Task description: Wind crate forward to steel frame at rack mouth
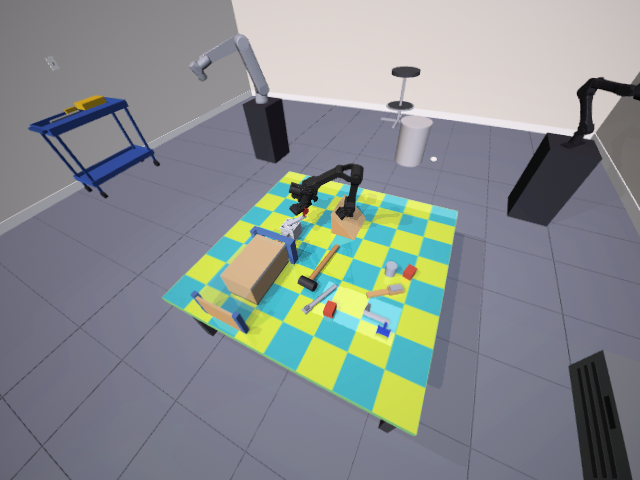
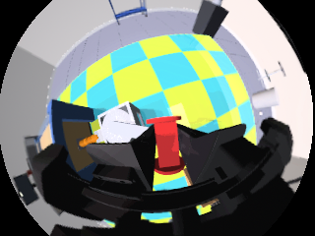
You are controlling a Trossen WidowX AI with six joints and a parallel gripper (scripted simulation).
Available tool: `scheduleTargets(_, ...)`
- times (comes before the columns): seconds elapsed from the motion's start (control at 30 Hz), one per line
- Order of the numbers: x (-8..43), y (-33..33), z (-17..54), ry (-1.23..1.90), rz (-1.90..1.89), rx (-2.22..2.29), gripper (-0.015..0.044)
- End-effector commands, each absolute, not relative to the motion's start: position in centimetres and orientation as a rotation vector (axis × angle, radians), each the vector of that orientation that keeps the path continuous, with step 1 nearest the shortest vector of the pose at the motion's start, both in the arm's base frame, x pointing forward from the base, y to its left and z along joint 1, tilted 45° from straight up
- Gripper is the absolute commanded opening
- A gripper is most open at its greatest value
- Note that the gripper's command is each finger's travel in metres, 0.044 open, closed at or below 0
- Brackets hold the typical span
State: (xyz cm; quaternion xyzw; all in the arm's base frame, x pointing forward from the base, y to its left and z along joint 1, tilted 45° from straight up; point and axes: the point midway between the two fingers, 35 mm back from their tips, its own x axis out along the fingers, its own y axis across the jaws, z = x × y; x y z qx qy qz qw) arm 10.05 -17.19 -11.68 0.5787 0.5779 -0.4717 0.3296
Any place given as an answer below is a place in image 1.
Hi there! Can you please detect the red box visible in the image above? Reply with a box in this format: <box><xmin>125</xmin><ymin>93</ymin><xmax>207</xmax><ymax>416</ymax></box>
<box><xmin>323</xmin><ymin>300</ymin><xmax>337</xmax><ymax>319</ymax></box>
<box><xmin>403</xmin><ymin>264</ymin><xmax>417</xmax><ymax>281</ymax></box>

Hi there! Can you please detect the mallet with wooden handle and black head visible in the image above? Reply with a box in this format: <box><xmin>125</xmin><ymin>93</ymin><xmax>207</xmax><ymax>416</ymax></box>
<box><xmin>298</xmin><ymin>244</ymin><xmax>339</xmax><ymax>292</ymax></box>

